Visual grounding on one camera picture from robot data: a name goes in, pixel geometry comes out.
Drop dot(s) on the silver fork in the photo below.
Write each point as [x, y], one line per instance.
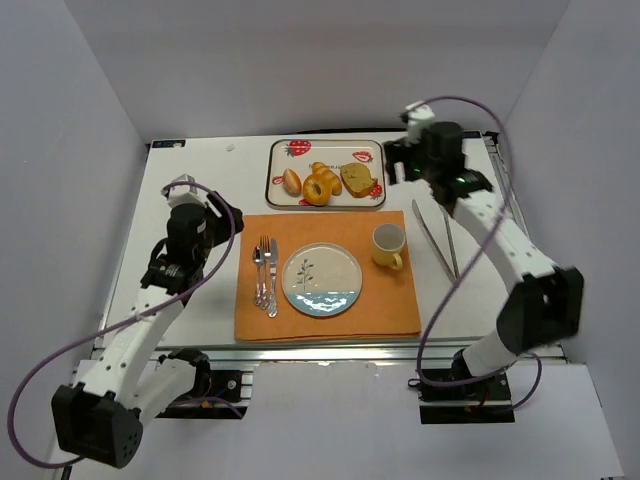
[264, 251]

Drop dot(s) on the metal food tongs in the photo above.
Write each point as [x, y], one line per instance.
[440, 238]

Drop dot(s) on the silver table knife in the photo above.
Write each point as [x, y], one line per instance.
[272, 308]

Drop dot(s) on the yellow mug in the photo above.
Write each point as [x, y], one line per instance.
[388, 242]

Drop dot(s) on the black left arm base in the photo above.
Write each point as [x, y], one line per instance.
[216, 394]

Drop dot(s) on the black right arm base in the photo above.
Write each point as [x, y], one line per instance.
[488, 401]

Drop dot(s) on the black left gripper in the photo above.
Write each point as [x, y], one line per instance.
[220, 226]

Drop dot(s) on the brown bread slice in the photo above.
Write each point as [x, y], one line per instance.
[358, 179]

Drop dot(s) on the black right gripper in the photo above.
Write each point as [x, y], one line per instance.
[396, 161]

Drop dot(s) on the strawberry pattern rectangular tray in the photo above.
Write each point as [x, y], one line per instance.
[299, 155]

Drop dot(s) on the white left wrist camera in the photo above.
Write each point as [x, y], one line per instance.
[184, 192]

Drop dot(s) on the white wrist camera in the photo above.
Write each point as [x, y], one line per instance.
[184, 192]
[416, 117]

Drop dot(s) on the golden bagel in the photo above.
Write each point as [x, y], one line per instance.
[317, 190]

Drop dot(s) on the round plate with blue rim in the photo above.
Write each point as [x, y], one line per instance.
[322, 280]

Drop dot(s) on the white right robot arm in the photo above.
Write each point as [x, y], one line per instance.
[544, 301]

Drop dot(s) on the aluminium table frame rail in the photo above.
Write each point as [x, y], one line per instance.
[385, 352]

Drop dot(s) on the small sesame bread roll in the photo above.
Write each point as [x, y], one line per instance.
[291, 183]

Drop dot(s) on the striped long bread roll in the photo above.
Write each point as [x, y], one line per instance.
[324, 171]

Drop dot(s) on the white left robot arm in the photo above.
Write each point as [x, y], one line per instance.
[102, 416]

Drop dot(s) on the silver spoon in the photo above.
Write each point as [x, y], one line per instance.
[258, 259]

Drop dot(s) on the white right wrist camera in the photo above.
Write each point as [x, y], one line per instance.
[416, 117]

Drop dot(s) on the orange cloth placemat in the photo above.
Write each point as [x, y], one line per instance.
[386, 307]

